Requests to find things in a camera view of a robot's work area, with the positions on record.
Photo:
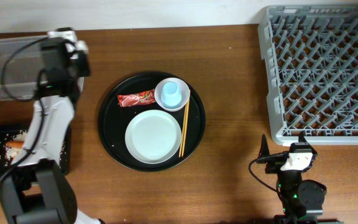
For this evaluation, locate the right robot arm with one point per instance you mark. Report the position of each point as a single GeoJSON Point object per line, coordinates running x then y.
{"type": "Point", "coordinates": [302, 200]}

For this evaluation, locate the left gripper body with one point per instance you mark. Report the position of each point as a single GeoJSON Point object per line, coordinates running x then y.
{"type": "Point", "coordinates": [82, 68]}

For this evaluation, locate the grey dishwasher rack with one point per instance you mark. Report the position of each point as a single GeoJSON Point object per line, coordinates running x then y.
{"type": "Point", "coordinates": [311, 58]}

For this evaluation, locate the orange carrot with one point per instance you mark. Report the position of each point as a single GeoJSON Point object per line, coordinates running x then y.
{"type": "Point", "coordinates": [14, 144]}

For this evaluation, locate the pale green plate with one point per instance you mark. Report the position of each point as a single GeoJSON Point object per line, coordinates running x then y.
{"type": "Point", "coordinates": [153, 136]}

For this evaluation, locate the clear plastic bin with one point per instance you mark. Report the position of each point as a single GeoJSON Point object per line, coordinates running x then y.
{"type": "Point", "coordinates": [20, 64]}

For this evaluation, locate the red snack wrapper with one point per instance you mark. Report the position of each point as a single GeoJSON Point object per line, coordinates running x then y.
{"type": "Point", "coordinates": [142, 98]}

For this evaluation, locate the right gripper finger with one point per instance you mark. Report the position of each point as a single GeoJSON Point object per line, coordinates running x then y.
{"type": "Point", "coordinates": [301, 138]}
{"type": "Point", "coordinates": [264, 149]}

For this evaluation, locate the right wooden chopstick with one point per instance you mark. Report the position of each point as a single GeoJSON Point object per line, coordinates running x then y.
{"type": "Point", "coordinates": [186, 124]}

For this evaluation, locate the white bowl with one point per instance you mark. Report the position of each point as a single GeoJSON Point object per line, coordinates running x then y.
{"type": "Point", "coordinates": [184, 90]}

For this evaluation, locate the light blue cup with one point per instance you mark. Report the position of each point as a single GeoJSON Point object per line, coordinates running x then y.
{"type": "Point", "coordinates": [171, 95]}

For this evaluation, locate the rice and food leftovers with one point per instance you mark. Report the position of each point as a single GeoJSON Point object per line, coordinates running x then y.
{"type": "Point", "coordinates": [11, 153]}

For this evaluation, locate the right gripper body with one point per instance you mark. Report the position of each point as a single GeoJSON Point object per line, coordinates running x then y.
{"type": "Point", "coordinates": [275, 167]}

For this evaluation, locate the round black serving tray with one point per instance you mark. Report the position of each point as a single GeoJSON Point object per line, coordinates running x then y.
{"type": "Point", "coordinates": [113, 121]}

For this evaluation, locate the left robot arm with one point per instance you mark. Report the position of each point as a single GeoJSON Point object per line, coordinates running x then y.
{"type": "Point", "coordinates": [34, 189]}

